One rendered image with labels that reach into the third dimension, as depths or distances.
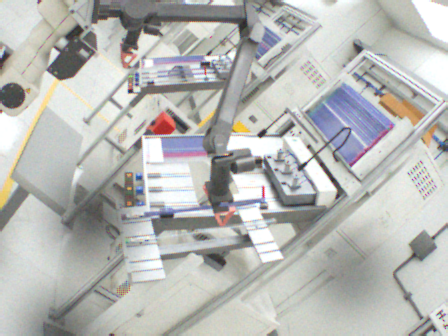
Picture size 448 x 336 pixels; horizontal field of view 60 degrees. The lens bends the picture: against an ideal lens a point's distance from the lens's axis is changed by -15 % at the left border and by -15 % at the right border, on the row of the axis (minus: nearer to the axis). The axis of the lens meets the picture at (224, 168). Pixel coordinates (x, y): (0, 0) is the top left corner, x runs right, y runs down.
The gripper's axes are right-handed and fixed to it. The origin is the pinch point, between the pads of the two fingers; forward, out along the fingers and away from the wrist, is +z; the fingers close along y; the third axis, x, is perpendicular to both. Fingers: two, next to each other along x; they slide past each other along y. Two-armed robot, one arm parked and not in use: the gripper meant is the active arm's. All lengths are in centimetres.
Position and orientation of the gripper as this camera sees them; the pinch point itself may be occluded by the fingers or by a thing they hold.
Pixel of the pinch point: (217, 213)
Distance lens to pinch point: 139.8
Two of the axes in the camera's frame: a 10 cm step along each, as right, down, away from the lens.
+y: -2.9, -5.6, 7.8
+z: -0.5, 8.2, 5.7
